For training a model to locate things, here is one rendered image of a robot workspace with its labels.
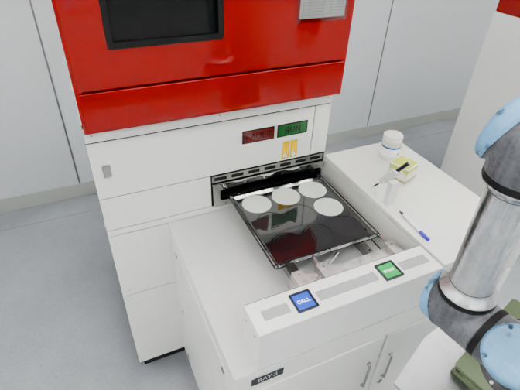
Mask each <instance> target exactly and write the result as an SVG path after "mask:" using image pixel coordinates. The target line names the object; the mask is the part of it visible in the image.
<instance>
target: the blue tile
mask: <svg viewBox="0 0 520 390"><path fill-rule="evenodd" d="M291 297H292V299H293V301H294V303H295V304H296V305H297V307H298V308H299V311H300V310H304V309H306V308H308V307H311V306H315V305H316V304H315V302H314V301H313V299H312V297H311V296H310V295H309V293H308V292H307V291H306V292H303V293H300V294H298V295H295V296H291Z"/></svg>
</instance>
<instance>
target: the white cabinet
mask: <svg viewBox="0 0 520 390"><path fill-rule="evenodd" d="M169 232H170V238H171V245H172V251H173V263H174V269H175V275H176V287H177V293H178V300H179V306H180V318H181V324H182V330H183V342H184V347H185V350H186V354H187V357H188V359H189V362H190V366H191V368H192V370H193V374H194V377H195V379H196V382H197V386H198V388H199V390H397V389H396V388H395V387H394V386H393V385H394V383H395V381H396V379H397V378H398V376H399V375H400V374H401V372H402V370H403V369H404V367H405V366H406V365H407V363H408V362H409V360H410V358H411V357H412V356H413V354H414V353H415V351H416V349H417V348H418V346H419V345H420V344H421V342H422V341H423V339H424V337H425V336H427V335H428V334H430V333H431V332H433V331H434V330H435V329H436V328H438V326H437V325H435V324H433V323H431V322H430V320H429V319H428V317H427V316H426V315H425V314H424V313H423V312H422V311H421V309H420V307H419V306H417V307H416V308H413V309H411V310H408V311H405V312H404V313H400V314H399V315H396V316H393V317H391V318H388V319H387V320H383V321H381V322H379V323H376V324H374V325H371V326H369V327H366V328H364V329H362V330H359V331H357V332H354V333H352V334H349V335H347V336H345V337H342V338H340V339H337V340H334V341H332V342H330V343H328V344H324V345H322V346H320V347H317V348H315V349H312V350H311V351H307V352H305V353H303V354H300V355H298V356H295V357H292V358H290V359H288V360H286V361H283V362H281V363H278V364H275V365H273V366H271V367H269V368H266V369H264V370H261V371H258V372H256V373H254V374H252V375H249V376H246V377H244V378H241V379H239V380H237V381H234V379H233V376H232V374H231V371H230V369H229V367H228V364H227V362H226V360H225V358H224V355H223V353H222V350H221V348H220V345H219V343H218V341H217V338H216V336H215V334H214V331H213V329H212V326H211V325H210V321H209V320H208V318H207V314H206V312H205V310H204V307H203V305H202V303H201V301H200V297H199V296H198V294H197V291H196V289H195V286H194V284H193V281H192V279H191V277H190V274H189V272H188V270H187V267H186V265H185V262H184V260H183V257H182V255H181V253H180V250H179V248H178V246H177V244H176V241H175V238H174V237H173V233H172V231H171V230H170V228H169Z"/></svg>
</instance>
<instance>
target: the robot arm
mask: <svg viewBox="0 0 520 390"><path fill-rule="evenodd" d="M474 150H475V153H476V154H477V155H478V156H479V158H481V159H485V161H484V165H483V167H482V170H481V178H482V180H483V181H484V182H485V184H486V186H485V188H484V192H483V193H482V195H481V198H480V201H479V203H478V205H477V208H476V210H475V212H474V216H473V218H472V220H471V222H470V225H469V228H468V229H467V233H466V235H465V237H464V240H463V242H462V245H461V246H460V250H459V251H458V254H457V257H456V259H455V262H454V264H453V266H451V267H449V268H447V269H441V270H439V271H438V272H436V273H435V274H434V275H433V276H432V277H431V278H430V279H429V281H428V282H427V283H426V284H427V285H426V286H425V287H424V288H423V290H422V292H421V295H420V298H419V307H420V309H421V311H422V312H423V313H424V314H425V315H426V316H427V317H428V319H429V320H430V322H431V323H433V324H435V325H437V326H438V327H439V328H440V329H441V330H442V331H443V332H444V333H445V334H447V335H448V336H449V337H450V338H451V339H453V340H454V341H455V342H456V343H457V344H459V345H460V346H461V347H462V348H463V349H464V350H465V351H466V352H467V353H468V354H470V355H471V356H472V357H473V358H474V359H476V360H477V361H478V362H479V363H480V364H482V365H483V366H484V367H485V368H486V370H487V372H488V373H489V374H490V375H491V377H492V378H493V379H495V380H496V381H497V382H498V384H499V385H500V386H501V387H502V388H504V389H505V390H520V321H518V320H517V319H515V318H514V317H513V316H512V315H511V314H509V313H508V312H506V311H505V310H503V309H502V308H501V307H500V306H498V305H497V304H498V301H499V299H500V293H499V289H498V287H497V285H498V283H499V281H500V280H501V277H502V276H503V274H504V272H505V270H506V268H507V267H508V264H509V262H510V261H511V259H512V257H513V255H514V253H515V251H516V249H517V247H518V246H519V244H520V97H517V98H514V99H513V100H511V101H509V102H508V103H507V104H505V105H504V106H503V107H502V108H500V109H499V110H498V111H497V112H496V113H495V114H494V115H493V116H492V118H491V119H490V120H489V121H488V123H487V124H486V125H485V126H484V128H483V129H482V131H481V133H480V134H479V136H478V138H477V141H476V143H475V147H474Z"/></svg>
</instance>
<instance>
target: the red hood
mask: <svg viewBox="0 0 520 390"><path fill-rule="evenodd" d="M51 2H52V5H53V11H54V14H55V17H56V23H57V26H58V30H59V33H60V38H61V42H62V46H63V51H64V55H65V58H66V62H67V67H68V70H69V74H70V79H71V83H72V86H73V90H74V96H75V99H76V102H77V108H78V111H79V115H80V120H81V124H82V127H83V130H84V134H85V135H90V134H95V133H100V132H109V131H114V130H119V129H124V128H134V127H139V126H143V125H152V124H157V123H163V122H168V121H176V120H181V119H186V118H195V117H200V116H205V115H215V114H220V113H225V112H229V111H238V110H244V109H249V108H257V107H262V106H267V105H273V104H281V103H286V102H291V101H301V100H306V99H310V98H319V97H325V96H330V95H335V94H340V91H341V86H342V80H343V75H344V66H345V61H346V56H347V47H348V41H349V36H350V31H351V22H352V17H353V11H354V3H355V0H51Z"/></svg>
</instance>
